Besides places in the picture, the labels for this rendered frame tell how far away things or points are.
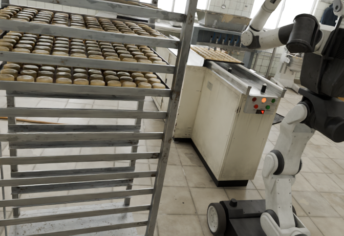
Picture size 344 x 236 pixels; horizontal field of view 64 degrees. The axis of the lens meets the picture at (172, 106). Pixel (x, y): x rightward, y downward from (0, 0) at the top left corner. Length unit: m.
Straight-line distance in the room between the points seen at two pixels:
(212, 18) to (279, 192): 1.55
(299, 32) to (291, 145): 0.62
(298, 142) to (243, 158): 0.74
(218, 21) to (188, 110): 0.87
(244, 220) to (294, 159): 0.52
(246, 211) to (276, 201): 0.28
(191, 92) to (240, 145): 0.74
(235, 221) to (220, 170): 0.52
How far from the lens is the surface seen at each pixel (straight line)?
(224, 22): 2.65
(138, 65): 0.96
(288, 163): 1.70
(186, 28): 0.95
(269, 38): 1.45
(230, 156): 2.24
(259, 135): 2.26
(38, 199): 1.19
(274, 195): 1.77
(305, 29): 1.35
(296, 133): 1.62
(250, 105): 2.05
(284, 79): 6.30
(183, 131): 2.79
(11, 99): 1.45
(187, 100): 2.65
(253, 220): 1.96
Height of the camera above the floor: 1.38
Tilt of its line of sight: 21 degrees down
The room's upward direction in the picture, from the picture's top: 10 degrees clockwise
